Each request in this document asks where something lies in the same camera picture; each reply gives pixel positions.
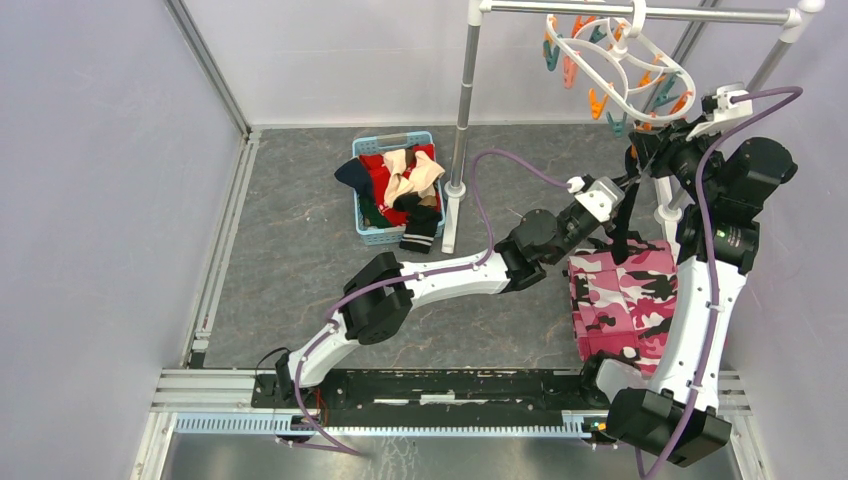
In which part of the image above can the white clip hanger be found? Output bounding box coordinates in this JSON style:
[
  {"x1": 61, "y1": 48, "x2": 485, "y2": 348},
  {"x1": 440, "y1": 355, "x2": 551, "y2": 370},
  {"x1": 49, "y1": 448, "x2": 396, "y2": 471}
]
[{"x1": 545, "y1": 1, "x2": 696, "y2": 125}]

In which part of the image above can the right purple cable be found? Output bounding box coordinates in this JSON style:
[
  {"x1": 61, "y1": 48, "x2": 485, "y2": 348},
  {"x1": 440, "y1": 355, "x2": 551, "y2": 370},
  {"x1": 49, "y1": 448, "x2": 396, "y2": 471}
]
[{"x1": 634, "y1": 86, "x2": 805, "y2": 480}]

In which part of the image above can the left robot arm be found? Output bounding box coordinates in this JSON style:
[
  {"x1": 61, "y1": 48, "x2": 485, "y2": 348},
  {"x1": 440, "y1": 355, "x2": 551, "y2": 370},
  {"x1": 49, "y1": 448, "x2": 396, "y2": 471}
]
[{"x1": 275, "y1": 176, "x2": 636, "y2": 408}]

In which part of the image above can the red sock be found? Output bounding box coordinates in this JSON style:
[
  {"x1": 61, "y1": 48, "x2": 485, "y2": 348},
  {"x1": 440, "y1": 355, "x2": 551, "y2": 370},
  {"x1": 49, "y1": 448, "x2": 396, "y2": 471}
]
[{"x1": 359, "y1": 144, "x2": 441, "y2": 226}]

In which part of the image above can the teal clothespin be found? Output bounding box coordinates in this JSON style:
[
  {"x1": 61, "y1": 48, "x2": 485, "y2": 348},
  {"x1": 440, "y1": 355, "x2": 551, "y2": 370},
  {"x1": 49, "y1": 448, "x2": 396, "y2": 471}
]
[
  {"x1": 652, "y1": 75, "x2": 678, "y2": 110},
  {"x1": 542, "y1": 40, "x2": 561, "y2": 72},
  {"x1": 605, "y1": 111, "x2": 630, "y2": 138}
]

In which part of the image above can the purple cable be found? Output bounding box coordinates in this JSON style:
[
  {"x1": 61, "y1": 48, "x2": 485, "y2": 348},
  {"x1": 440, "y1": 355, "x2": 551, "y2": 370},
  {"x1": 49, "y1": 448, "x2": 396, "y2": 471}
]
[
  {"x1": 291, "y1": 148, "x2": 584, "y2": 458},
  {"x1": 634, "y1": 86, "x2": 805, "y2": 480}
]

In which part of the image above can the navy blue sock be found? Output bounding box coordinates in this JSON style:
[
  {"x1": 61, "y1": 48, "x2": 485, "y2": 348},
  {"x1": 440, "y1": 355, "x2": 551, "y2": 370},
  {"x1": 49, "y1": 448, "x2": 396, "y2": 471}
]
[{"x1": 334, "y1": 157, "x2": 375, "y2": 200}]

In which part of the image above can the pink camouflage bag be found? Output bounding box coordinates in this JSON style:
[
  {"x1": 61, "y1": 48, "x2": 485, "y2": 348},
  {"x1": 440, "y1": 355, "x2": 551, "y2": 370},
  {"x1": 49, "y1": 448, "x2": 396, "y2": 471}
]
[{"x1": 565, "y1": 239, "x2": 677, "y2": 377}]

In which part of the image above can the silver white drying rack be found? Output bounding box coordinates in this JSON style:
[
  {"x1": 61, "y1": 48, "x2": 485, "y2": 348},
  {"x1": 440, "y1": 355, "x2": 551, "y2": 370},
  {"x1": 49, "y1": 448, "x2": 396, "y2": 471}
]
[{"x1": 441, "y1": 1, "x2": 825, "y2": 254}]

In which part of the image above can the beige sock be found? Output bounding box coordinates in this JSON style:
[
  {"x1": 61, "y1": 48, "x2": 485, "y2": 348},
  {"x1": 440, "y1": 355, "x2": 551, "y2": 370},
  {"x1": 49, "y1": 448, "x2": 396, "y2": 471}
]
[{"x1": 383, "y1": 147, "x2": 445, "y2": 207}]

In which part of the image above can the orange clothespin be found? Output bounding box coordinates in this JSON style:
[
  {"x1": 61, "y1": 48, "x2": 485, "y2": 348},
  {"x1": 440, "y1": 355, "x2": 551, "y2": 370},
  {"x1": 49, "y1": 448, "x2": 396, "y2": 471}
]
[
  {"x1": 588, "y1": 87, "x2": 609, "y2": 120},
  {"x1": 628, "y1": 122, "x2": 658, "y2": 160},
  {"x1": 669, "y1": 91, "x2": 693, "y2": 115},
  {"x1": 543, "y1": 17, "x2": 557, "y2": 55}
]

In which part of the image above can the light blue plastic basket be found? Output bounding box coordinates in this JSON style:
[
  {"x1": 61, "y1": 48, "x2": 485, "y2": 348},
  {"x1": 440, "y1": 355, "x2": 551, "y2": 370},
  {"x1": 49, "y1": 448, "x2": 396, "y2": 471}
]
[{"x1": 351, "y1": 130, "x2": 435, "y2": 246}]

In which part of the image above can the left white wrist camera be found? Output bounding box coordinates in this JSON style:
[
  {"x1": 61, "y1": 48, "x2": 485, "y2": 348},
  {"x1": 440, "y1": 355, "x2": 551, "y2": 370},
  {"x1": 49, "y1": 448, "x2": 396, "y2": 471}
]
[{"x1": 567, "y1": 176, "x2": 625, "y2": 223}]

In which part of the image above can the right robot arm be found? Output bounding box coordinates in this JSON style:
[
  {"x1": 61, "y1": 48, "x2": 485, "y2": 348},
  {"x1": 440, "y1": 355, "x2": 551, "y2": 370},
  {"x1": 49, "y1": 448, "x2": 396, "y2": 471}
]
[{"x1": 577, "y1": 132, "x2": 798, "y2": 467}]

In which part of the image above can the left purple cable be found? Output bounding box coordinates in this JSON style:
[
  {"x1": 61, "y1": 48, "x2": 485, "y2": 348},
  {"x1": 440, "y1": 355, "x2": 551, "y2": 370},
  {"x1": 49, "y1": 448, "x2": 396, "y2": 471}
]
[{"x1": 291, "y1": 148, "x2": 584, "y2": 458}]

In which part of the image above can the pink clothespin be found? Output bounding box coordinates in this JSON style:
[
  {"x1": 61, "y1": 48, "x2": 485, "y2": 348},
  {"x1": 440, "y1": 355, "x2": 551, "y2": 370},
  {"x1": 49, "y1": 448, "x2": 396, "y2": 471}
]
[{"x1": 563, "y1": 56, "x2": 579, "y2": 89}]

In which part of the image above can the black white-striped sock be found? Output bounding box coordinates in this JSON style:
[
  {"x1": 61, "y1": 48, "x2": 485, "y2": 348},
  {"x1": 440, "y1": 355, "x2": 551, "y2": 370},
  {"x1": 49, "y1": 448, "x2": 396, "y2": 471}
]
[{"x1": 608, "y1": 146, "x2": 641, "y2": 265}]

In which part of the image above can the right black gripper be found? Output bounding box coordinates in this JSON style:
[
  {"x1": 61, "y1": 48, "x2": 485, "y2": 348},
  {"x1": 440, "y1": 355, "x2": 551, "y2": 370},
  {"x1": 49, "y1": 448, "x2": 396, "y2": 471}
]
[{"x1": 631, "y1": 114, "x2": 727, "y2": 206}]

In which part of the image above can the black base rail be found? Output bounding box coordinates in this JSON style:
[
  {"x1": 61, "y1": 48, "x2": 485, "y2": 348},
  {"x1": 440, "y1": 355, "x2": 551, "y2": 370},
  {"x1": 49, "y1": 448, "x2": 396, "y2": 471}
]
[{"x1": 251, "y1": 368, "x2": 611, "y2": 429}]

